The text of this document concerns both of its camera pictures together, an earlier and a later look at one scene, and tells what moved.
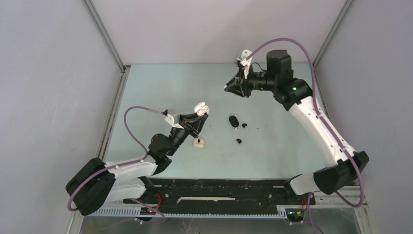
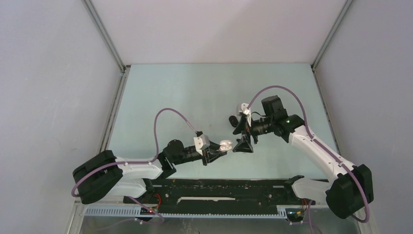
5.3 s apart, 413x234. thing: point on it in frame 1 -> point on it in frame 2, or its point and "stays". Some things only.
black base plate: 221,195 stays
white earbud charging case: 201,108 -> 225,145
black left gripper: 195,122 -> 210,155
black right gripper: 233,86 -> 244,145
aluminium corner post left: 109,43 stays
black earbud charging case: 233,121 stays
